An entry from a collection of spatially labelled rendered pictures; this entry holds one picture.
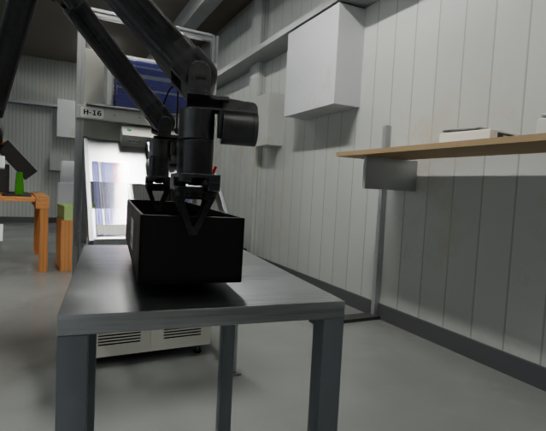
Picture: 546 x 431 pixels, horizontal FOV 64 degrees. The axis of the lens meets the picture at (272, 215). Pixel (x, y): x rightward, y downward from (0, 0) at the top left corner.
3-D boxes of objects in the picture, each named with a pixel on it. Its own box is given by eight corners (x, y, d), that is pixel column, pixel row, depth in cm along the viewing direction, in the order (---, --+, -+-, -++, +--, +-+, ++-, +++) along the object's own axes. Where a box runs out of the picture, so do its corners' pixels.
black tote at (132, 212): (125, 239, 123) (126, 199, 122) (186, 239, 129) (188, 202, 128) (137, 285, 69) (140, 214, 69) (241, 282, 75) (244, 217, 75)
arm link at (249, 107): (187, 82, 76) (188, 59, 68) (251, 89, 79) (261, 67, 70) (184, 148, 75) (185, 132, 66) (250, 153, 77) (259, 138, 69)
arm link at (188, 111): (179, 105, 73) (179, 98, 67) (220, 109, 74) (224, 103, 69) (178, 146, 73) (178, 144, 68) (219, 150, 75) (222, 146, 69)
